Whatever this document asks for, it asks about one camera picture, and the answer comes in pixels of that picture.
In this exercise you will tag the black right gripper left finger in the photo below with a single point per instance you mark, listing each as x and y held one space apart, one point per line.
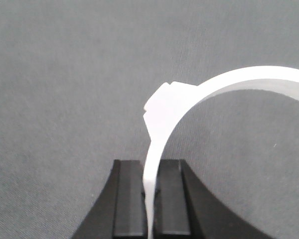
119 212

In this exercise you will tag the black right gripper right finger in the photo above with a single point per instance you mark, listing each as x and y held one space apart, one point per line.
184 208

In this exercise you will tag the white thick curved pipe clamp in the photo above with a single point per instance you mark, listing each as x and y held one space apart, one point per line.
170 102

